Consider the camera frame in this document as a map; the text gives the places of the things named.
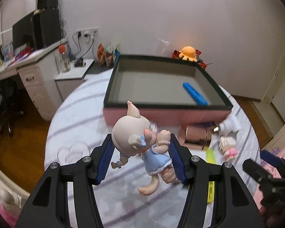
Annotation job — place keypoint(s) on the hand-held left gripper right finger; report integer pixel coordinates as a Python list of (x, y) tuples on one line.
[(177, 161)]

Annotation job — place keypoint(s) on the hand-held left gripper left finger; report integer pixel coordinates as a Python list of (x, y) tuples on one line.
[(105, 159)]

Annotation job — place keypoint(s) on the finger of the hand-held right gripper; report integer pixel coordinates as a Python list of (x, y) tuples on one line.
[(257, 169), (272, 160)]

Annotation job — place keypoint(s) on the rose gold tin can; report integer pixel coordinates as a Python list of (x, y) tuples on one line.
[(194, 136)]

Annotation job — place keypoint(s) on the pig doll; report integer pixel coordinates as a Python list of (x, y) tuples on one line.
[(128, 133)]

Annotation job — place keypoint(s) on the yellow highlighter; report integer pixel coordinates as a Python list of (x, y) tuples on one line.
[(211, 156)]

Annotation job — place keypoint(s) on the white pink block figure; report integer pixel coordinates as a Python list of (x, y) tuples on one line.
[(225, 144)]

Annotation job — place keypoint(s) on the white hair dryer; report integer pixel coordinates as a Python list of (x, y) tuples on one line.
[(229, 124)]

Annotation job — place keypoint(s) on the pink box with dark rim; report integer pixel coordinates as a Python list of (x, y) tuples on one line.
[(137, 116)]

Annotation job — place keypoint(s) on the blue highlighter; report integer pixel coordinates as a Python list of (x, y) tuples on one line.
[(194, 93)]

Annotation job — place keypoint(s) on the clear plastic shell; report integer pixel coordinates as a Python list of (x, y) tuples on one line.
[(73, 150)]

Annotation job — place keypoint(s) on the white striped quilt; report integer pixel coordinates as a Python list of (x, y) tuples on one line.
[(85, 114)]

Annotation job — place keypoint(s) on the white wardrobe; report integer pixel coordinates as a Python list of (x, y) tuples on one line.
[(280, 80)]

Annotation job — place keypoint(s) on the white nightstand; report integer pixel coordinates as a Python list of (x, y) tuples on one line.
[(71, 76)]

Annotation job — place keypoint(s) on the small black device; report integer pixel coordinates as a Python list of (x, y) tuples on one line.
[(79, 63)]

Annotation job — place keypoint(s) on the snack bags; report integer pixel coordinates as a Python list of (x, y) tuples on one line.
[(106, 55)]

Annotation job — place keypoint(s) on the white desk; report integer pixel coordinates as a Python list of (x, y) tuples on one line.
[(35, 80)]

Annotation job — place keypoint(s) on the bottle with red cap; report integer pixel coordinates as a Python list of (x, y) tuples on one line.
[(64, 60)]

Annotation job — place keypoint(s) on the orange octopus plush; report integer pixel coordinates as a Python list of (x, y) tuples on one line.
[(188, 52)]

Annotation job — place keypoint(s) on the black office chair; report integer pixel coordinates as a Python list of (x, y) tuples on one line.
[(7, 99)]

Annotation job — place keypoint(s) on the pink cloth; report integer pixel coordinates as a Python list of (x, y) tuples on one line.
[(0, 209)]

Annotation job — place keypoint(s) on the pile of colourful papers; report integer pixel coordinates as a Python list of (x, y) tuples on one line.
[(19, 55)]

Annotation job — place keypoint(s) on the black monitor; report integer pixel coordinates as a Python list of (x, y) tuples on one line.
[(21, 32)]

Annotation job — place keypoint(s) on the black bag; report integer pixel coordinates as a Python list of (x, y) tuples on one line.
[(47, 0)]

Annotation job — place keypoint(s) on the white wall outlet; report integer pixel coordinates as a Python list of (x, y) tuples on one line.
[(87, 32)]

